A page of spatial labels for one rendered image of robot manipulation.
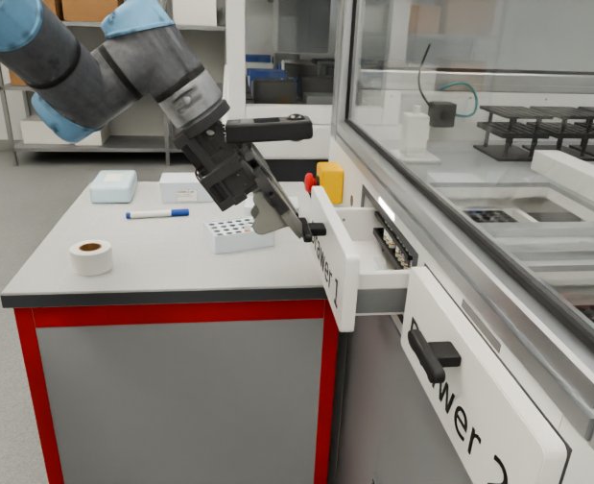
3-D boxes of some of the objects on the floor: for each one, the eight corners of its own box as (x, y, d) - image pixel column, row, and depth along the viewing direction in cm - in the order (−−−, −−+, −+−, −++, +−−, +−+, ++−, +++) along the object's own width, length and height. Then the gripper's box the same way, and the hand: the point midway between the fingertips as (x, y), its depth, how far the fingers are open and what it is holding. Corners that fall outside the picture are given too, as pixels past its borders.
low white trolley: (63, 598, 116) (-1, 293, 86) (117, 406, 173) (89, 181, 143) (325, 574, 123) (349, 283, 93) (295, 398, 180) (303, 181, 150)
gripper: (175, 128, 75) (261, 241, 83) (167, 146, 65) (265, 273, 73) (225, 93, 74) (306, 210, 82) (225, 106, 64) (318, 238, 72)
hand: (298, 222), depth 77 cm, fingers closed on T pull, 3 cm apart
